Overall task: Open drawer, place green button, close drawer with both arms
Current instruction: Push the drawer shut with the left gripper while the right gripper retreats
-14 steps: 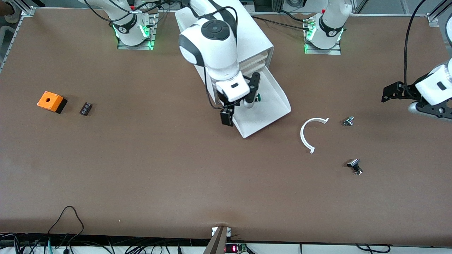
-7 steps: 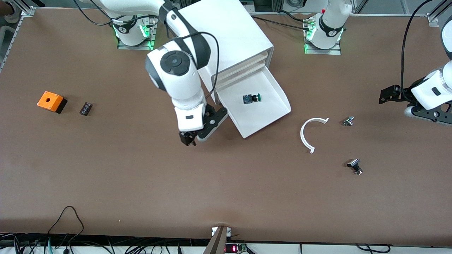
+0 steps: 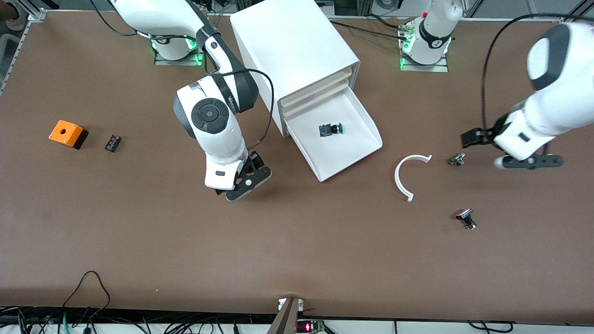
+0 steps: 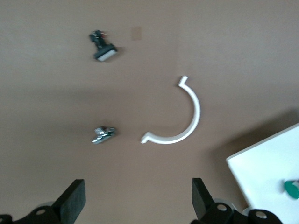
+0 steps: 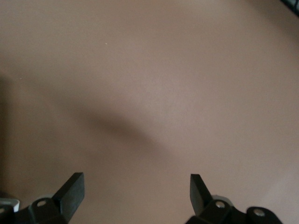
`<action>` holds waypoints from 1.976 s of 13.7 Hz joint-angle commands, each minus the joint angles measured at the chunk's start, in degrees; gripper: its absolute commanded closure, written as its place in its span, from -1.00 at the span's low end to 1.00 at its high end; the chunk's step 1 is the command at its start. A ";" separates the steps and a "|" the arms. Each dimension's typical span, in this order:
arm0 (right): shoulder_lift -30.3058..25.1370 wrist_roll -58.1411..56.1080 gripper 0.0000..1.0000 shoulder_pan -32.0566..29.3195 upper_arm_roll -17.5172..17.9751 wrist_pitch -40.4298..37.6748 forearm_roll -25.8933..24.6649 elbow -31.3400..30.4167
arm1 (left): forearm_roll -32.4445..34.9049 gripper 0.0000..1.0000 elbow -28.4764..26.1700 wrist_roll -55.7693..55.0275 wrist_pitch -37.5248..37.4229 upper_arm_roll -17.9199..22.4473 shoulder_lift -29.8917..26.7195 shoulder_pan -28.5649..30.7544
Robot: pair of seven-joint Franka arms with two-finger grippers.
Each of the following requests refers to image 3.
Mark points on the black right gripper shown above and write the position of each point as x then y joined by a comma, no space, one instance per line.
254,163

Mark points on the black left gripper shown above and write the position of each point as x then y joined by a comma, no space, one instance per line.
487,134

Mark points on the green mushroom push button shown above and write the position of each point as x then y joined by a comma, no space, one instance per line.
327,131

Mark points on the white plastic drawer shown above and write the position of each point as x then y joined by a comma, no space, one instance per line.
315,97
338,153
315,87
297,113

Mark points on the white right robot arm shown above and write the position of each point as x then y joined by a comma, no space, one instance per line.
213,116

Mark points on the white drawer cabinet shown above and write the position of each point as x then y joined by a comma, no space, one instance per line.
287,41

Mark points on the small black electronic component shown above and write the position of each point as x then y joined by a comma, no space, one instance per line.
112,143

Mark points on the device with red light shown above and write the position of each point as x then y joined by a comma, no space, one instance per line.
308,327

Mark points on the orange box with hole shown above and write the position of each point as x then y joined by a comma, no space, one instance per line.
65,133

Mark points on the small green metal switch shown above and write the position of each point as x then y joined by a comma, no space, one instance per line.
457,159

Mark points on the black metal selector switch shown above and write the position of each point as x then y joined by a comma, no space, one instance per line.
466,218

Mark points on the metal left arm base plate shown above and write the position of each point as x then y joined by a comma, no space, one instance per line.
424,67

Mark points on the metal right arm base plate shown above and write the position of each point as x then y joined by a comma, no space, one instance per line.
178,61

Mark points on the white mount bracket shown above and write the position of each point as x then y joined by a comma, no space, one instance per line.
281,304

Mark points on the brown camera mount post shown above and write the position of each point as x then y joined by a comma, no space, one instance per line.
285,320

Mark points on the aluminium table frame profile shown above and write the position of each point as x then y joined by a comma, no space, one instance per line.
35,16
580,8

